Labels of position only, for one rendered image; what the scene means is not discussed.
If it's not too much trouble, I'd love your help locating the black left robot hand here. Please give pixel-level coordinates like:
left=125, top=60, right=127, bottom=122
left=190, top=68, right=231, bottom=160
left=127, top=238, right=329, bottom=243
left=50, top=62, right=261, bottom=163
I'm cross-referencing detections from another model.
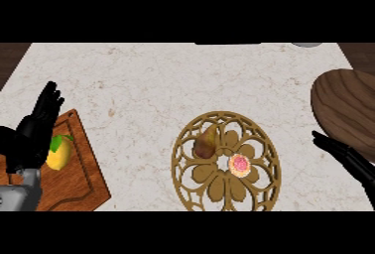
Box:
left=0, top=80, right=66, bottom=175

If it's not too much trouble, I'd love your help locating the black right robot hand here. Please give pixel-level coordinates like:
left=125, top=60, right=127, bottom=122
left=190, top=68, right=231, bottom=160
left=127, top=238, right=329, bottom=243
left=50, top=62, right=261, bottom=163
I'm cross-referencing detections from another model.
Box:
left=310, top=130, right=375, bottom=210

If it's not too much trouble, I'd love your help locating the dark wooden bowl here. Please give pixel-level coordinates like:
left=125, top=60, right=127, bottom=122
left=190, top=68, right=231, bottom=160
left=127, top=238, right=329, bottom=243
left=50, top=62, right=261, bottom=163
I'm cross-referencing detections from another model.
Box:
left=308, top=68, right=375, bottom=164

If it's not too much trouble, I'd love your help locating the golden ornate round placemat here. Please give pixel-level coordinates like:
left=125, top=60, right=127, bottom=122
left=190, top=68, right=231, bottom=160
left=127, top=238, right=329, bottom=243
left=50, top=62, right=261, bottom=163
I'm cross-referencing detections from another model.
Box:
left=169, top=110, right=282, bottom=212

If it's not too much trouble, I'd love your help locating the yellow mango with green leaf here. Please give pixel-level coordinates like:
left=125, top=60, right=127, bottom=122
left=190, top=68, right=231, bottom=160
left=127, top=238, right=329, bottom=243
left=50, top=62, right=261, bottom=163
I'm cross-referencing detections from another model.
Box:
left=44, top=133, right=76, bottom=172

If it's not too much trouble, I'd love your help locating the brown wooden cutting board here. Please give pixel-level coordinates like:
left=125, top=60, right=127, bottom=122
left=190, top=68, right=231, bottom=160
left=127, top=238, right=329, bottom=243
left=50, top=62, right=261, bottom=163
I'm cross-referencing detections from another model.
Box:
left=0, top=108, right=112, bottom=212

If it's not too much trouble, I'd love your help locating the brown pear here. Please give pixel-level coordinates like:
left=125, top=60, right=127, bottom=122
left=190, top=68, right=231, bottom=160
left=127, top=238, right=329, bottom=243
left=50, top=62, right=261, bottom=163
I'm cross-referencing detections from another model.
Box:
left=191, top=124, right=221, bottom=160

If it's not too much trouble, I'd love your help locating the grey round object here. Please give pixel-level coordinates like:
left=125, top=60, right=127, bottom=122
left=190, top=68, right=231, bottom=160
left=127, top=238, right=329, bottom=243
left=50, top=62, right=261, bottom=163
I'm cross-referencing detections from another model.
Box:
left=290, top=42, right=324, bottom=49

